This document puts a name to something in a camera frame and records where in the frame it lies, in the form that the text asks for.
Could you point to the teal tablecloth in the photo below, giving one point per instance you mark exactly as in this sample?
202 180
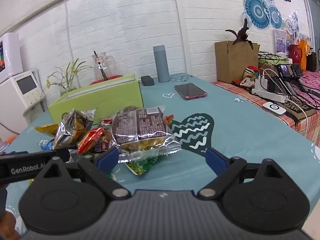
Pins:
225 130

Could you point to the red orange snack packet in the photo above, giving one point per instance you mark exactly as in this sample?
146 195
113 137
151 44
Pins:
92 140

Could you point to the grey thermos bottle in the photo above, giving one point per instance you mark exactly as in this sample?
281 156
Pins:
161 65

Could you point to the blue snack packet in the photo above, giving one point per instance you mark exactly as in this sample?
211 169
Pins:
45 145

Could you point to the photo calendar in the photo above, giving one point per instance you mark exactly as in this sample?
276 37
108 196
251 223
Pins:
280 41

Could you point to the white round-button device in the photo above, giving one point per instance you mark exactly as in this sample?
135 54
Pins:
274 108

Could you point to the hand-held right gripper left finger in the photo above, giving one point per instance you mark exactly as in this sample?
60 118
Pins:
108 159

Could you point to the smartphone in red case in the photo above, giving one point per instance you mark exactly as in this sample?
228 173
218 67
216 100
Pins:
190 91

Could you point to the small orange snack packet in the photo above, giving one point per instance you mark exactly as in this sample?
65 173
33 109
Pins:
169 120

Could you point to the green cardboard box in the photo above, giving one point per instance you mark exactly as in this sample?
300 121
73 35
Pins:
100 100

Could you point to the green snack packet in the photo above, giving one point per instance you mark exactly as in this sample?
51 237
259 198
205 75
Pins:
138 167

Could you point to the red thermos jug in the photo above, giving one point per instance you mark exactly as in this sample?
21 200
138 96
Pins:
296 53

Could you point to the pink printed blanket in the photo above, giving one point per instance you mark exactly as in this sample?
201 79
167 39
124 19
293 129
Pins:
311 78

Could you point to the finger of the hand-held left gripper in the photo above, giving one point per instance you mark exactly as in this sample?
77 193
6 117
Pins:
63 154

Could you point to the printed fabric pouch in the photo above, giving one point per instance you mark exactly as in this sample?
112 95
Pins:
250 78

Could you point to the pill blister pack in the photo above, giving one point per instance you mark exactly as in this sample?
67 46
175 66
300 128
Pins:
182 78

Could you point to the brown cardboard box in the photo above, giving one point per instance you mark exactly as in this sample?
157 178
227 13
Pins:
235 62

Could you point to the glass pitcher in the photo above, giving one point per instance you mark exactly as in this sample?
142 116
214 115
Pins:
108 65

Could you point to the orange bag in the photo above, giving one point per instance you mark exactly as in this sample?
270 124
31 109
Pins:
303 55

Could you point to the red clear snack packets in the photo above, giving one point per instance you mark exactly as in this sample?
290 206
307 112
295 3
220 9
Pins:
145 125

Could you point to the large blue paper fan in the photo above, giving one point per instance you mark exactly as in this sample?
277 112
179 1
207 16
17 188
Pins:
257 11

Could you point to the small blue paper fan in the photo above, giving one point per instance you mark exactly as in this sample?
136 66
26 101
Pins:
275 17

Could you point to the yellow snack packet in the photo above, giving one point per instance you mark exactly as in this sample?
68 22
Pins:
47 129

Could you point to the white power strip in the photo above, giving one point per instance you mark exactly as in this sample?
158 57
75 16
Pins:
268 95

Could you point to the red plastic basket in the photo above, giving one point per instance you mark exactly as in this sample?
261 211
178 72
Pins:
115 77

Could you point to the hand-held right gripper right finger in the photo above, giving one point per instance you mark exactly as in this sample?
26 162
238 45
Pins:
215 159

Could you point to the black straw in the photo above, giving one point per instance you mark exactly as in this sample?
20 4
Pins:
102 70

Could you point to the purple leaf plant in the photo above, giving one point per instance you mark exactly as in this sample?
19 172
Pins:
241 33

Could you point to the white appliance with screen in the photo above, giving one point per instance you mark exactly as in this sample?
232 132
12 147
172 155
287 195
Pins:
22 97

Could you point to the small black box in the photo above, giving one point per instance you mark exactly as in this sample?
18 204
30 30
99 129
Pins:
147 80

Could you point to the person's left hand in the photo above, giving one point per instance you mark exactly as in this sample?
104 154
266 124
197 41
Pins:
11 227

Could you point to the yellow flower plant in vase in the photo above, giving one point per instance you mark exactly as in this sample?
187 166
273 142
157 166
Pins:
66 80

